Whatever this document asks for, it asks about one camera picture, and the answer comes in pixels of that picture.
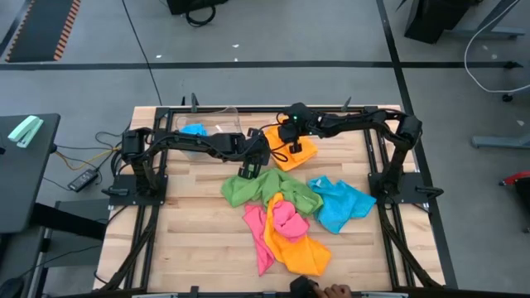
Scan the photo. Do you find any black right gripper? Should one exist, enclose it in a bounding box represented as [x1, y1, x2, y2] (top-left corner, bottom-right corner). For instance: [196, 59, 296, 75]
[276, 102, 320, 155]

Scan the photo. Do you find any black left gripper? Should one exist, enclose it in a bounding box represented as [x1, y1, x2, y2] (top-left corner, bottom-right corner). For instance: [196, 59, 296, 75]
[237, 134, 272, 180]

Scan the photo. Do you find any orange microfiber towel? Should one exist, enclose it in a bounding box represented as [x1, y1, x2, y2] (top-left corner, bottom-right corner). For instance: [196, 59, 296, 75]
[263, 122, 320, 172]
[263, 191, 333, 277]

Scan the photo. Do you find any green microfiber towel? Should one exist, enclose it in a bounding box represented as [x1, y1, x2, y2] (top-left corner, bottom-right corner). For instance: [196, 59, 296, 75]
[220, 167, 325, 219]

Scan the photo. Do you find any pink microfiber towel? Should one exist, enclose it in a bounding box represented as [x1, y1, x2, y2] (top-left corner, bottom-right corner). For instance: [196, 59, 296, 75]
[242, 199, 311, 276]

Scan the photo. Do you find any blue microfiber towel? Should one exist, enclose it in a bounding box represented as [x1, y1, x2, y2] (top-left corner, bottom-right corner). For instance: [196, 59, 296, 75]
[306, 175, 377, 235]
[180, 123, 209, 137]

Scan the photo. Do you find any clear plastic bin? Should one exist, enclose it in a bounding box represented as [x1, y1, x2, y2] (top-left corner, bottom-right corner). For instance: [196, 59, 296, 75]
[173, 106, 243, 161]

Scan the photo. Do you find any black handheld device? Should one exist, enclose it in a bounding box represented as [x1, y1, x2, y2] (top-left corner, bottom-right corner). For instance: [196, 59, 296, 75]
[288, 276, 320, 298]

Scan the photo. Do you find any person's hand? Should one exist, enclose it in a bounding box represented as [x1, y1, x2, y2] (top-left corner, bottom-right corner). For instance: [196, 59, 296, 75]
[312, 283, 353, 298]

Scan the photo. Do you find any black power adapter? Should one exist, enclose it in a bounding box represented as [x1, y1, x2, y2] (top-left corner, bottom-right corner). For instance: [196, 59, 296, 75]
[67, 168, 99, 193]

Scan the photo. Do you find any black equipment box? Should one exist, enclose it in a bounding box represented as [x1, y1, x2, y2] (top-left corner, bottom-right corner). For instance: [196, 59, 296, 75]
[166, 0, 229, 17]

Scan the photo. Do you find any black metal crossbar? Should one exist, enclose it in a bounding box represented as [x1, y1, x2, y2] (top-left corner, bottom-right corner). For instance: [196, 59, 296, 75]
[31, 201, 108, 241]

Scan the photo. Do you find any black cabinet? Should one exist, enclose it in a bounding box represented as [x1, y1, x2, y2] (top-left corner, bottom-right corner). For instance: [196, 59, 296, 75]
[403, 0, 473, 46]

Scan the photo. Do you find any grey desk leg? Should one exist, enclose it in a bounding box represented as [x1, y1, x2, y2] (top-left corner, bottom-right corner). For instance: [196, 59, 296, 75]
[453, 0, 529, 41]
[471, 135, 530, 150]

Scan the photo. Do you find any red cart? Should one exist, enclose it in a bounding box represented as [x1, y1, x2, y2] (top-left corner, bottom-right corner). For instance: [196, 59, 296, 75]
[499, 169, 530, 233]

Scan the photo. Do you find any black side table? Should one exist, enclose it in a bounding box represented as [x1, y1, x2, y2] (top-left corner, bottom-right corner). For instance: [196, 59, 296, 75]
[0, 113, 62, 235]

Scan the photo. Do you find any mint green stapler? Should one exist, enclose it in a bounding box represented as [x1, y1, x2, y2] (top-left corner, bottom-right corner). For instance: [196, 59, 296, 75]
[7, 115, 45, 149]

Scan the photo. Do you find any black orange-striped floor mat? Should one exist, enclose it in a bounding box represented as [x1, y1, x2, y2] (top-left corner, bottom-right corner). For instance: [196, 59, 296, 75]
[0, 0, 83, 64]

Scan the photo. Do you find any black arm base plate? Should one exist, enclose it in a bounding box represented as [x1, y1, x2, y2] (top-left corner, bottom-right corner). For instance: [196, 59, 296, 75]
[101, 172, 169, 207]
[369, 171, 444, 204]

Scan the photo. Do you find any thin black floor cable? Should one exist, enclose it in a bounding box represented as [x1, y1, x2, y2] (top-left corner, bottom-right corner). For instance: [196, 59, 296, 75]
[121, 0, 163, 107]

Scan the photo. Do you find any coiled black cable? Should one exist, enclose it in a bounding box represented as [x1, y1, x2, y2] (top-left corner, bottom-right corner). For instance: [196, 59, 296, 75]
[185, 3, 217, 28]

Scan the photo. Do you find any orange wire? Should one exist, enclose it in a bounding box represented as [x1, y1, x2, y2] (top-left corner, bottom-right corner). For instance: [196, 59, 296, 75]
[55, 144, 123, 171]

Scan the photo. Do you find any white floor cable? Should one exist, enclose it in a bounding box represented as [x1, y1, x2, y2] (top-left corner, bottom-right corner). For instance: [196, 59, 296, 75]
[463, 0, 530, 94]

